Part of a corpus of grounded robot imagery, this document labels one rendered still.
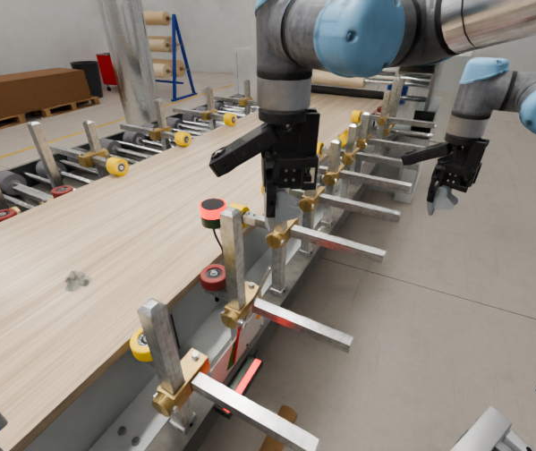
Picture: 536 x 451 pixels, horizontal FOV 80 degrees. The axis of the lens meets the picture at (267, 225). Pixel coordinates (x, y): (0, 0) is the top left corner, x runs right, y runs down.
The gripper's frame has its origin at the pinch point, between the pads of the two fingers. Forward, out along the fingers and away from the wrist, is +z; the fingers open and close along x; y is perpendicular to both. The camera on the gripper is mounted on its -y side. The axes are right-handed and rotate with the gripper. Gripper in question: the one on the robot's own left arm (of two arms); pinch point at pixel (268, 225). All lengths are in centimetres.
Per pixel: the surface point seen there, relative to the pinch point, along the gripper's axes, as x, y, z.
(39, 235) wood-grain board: 46, -74, 32
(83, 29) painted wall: 827, -357, 1
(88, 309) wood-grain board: 12, -44, 31
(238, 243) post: 12.5, -5.8, 13.1
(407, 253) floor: 137, 118, 121
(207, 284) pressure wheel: 18.8, -15.2, 31.3
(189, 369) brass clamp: -4.3, -17.6, 34.9
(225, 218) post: 12.2, -8.2, 6.0
